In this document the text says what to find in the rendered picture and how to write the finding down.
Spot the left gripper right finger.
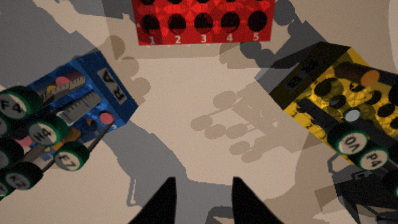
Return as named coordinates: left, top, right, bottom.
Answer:
left=232, top=177, right=284, bottom=224

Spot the red tube rack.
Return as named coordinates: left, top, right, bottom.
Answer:
left=131, top=0, right=275, bottom=45

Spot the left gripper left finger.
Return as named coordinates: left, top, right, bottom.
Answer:
left=128, top=177, right=177, bottom=224

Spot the blue tube rack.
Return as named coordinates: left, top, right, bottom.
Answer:
left=21, top=51, right=139, bottom=133

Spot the yellow tube rack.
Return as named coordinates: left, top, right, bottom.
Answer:
left=269, top=41, right=398, bottom=165

